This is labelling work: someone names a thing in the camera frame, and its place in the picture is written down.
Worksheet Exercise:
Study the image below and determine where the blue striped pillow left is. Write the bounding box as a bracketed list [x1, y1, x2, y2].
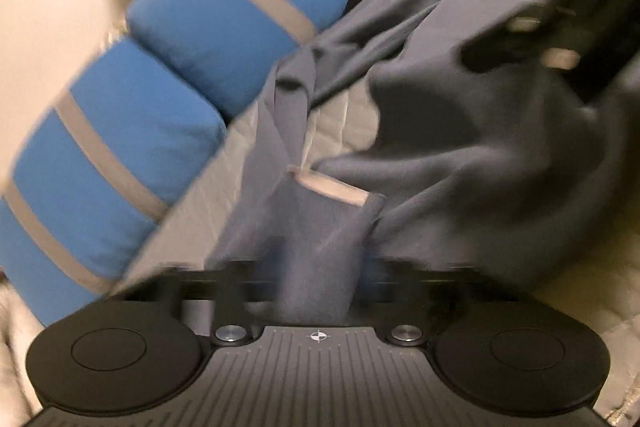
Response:
[1, 39, 226, 325]

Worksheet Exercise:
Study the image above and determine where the grey-blue fleece garment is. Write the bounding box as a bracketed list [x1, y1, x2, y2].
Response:
[207, 0, 639, 323]

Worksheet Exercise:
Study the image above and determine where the grey quilted bedspread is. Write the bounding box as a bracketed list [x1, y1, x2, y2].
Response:
[1, 81, 639, 426]

